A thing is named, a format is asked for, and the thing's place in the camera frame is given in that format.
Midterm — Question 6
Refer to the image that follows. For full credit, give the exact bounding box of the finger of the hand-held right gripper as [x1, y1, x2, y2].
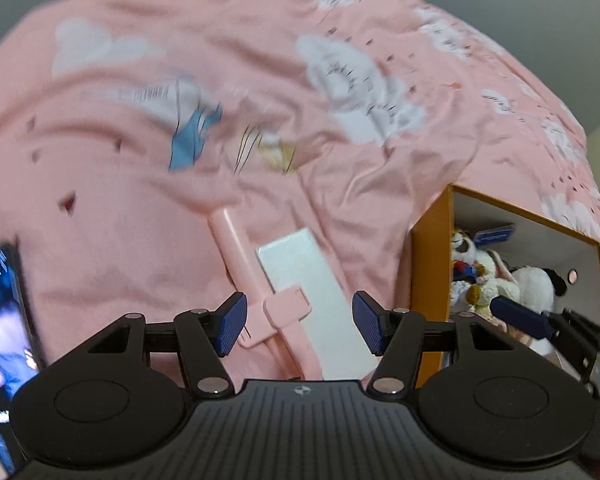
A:
[489, 295, 600, 387]

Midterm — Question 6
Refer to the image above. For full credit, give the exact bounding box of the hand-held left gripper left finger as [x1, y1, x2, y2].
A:
[85, 291, 248, 400]

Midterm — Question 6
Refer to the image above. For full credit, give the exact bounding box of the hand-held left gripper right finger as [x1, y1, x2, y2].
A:
[352, 290, 514, 399]

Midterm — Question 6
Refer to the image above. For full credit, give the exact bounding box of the white plush with striped hat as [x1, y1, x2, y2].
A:
[510, 265, 568, 347]

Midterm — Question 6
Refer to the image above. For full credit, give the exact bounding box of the cream crocheted bunny doll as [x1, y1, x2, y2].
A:
[472, 250, 518, 318]

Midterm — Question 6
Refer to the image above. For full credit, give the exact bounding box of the white board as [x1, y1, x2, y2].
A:
[256, 227, 378, 380]

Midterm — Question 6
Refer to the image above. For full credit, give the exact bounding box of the pink plastic clip stand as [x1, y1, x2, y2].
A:
[206, 209, 315, 380]

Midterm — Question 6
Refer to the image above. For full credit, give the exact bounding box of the calico plush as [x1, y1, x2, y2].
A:
[450, 227, 483, 311]

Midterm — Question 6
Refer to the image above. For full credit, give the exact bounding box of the orange cardboard box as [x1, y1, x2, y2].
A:
[411, 184, 600, 396]

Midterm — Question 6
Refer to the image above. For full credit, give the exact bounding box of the blue paper hang tag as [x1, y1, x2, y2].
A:
[475, 224, 516, 251]

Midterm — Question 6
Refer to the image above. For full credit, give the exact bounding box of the pink printed blanket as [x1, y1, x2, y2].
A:
[0, 0, 600, 480]

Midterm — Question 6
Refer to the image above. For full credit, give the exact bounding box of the black smartphone with lit screen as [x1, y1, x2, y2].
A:
[0, 242, 46, 476]

